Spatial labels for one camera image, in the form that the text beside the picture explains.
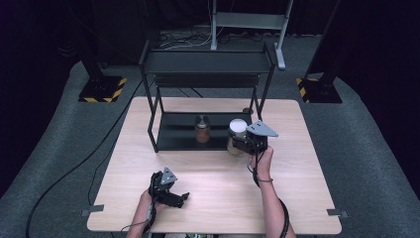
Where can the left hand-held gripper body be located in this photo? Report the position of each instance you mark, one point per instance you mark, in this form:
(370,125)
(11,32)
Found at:
(163,186)

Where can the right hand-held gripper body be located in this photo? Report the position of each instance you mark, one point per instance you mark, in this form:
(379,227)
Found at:
(257,140)

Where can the glass jar of pale powder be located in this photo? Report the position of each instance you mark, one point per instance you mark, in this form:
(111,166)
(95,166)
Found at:
(238,126)

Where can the glass jar of orange-brown powder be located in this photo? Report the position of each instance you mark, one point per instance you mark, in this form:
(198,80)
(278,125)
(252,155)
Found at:
(202,134)

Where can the black metal rack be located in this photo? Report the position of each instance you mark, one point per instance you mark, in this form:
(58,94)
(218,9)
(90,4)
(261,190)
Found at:
(204,62)

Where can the person's left hand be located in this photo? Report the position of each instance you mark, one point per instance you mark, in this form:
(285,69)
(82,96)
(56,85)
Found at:
(147,200)

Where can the person's right hand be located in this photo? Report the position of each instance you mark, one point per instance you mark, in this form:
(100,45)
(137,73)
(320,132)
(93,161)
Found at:
(262,165)

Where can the small round brown cap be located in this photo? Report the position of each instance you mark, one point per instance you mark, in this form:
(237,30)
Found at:
(247,111)

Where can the black stand with striped base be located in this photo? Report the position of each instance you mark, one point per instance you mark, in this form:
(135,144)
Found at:
(102,89)
(318,91)

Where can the grey metal stand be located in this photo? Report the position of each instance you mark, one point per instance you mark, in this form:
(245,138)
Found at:
(251,20)

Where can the grey table bracket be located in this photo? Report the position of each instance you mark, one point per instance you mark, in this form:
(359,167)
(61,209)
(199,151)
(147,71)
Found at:
(93,209)
(336,213)

